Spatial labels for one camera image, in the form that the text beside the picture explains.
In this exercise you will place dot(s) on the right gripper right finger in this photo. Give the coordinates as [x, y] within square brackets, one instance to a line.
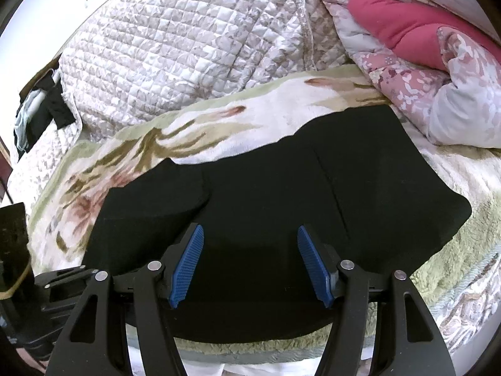
[407, 340]

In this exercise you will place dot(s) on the green floral fleece blanket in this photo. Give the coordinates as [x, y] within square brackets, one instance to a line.
[72, 175]

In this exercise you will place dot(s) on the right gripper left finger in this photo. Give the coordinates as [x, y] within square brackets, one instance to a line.
[94, 338]

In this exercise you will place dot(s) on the beige quilted bedspread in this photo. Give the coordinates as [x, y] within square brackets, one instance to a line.
[124, 62]

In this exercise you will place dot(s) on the pink floral folded comforter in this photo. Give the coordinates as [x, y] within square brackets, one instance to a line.
[437, 61]

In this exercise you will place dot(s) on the black pants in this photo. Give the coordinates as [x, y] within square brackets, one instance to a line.
[355, 177]

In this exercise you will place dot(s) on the dark clothes pile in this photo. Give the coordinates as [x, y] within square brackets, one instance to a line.
[43, 104]

